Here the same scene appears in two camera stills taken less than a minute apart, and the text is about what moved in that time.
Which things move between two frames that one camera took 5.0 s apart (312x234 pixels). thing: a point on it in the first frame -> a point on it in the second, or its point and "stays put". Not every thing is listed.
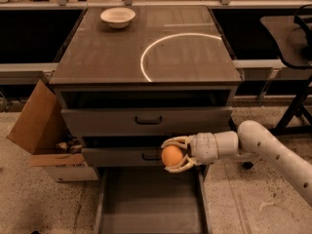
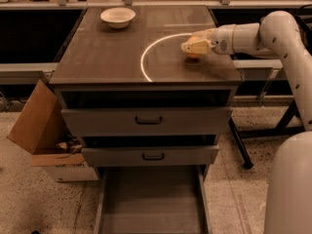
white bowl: [118, 17] stays put
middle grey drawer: [123, 156] stays put
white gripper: [202, 147] -> [221, 39]
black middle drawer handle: [150, 159] stays put
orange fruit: [172, 155] -> [190, 41]
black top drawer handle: [148, 122] stays put
